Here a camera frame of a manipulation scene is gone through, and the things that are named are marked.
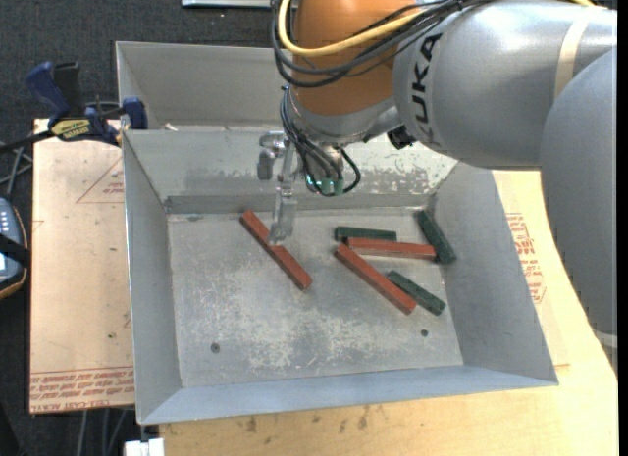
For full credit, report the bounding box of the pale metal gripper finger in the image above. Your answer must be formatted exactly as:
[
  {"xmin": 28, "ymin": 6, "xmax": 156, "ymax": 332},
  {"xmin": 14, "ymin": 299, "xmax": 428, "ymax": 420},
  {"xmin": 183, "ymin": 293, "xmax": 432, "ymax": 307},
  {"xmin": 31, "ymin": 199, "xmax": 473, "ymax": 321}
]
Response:
[
  {"xmin": 268, "ymin": 183, "xmax": 288, "ymax": 246},
  {"xmin": 283, "ymin": 184, "xmax": 299, "ymax": 243}
]

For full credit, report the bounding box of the red-brown flat block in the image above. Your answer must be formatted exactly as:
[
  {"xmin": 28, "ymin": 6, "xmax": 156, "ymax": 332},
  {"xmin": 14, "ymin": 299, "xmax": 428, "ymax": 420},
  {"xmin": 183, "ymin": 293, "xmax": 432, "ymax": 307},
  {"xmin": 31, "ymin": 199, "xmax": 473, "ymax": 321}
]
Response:
[
  {"xmin": 238, "ymin": 209, "xmax": 314, "ymax": 292},
  {"xmin": 345, "ymin": 236, "xmax": 438, "ymax": 262},
  {"xmin": 333, "ymin": 243, "xmax": 418, "ymax": 317}
]

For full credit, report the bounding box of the dark green flat block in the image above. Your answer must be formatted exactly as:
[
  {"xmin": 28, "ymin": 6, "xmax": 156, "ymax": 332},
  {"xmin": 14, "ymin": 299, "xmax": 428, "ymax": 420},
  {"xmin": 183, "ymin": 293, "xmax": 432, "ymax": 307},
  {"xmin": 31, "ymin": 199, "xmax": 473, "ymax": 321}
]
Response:
[
  {"xmin": 334, "ymin": 226, "xmax": 398, "ymax": 244},
  {"xmin": 416, "ymin": 209, "xmax": 458, "ymax": 266},
  {"xmin": 386, "ymin": 270, "xmax": 447, "ymax": 318}
]

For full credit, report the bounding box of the grey metal bin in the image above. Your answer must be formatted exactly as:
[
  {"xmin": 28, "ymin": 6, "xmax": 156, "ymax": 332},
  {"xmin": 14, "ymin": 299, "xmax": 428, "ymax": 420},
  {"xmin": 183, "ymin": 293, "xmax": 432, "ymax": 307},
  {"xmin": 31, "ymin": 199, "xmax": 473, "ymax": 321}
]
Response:
[{"xmin": 115, "ymin": 40, "xmax": 559, "ymax": 426}]

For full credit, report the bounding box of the brown cardboard board, red print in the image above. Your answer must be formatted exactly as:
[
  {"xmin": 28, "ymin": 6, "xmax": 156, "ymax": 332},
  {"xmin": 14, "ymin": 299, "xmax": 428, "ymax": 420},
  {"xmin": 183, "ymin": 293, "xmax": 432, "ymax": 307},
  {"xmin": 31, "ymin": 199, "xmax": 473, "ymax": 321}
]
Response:
[{"xmin": 28, "ymin": 118, "xmax": 573, "ymax": 416}]

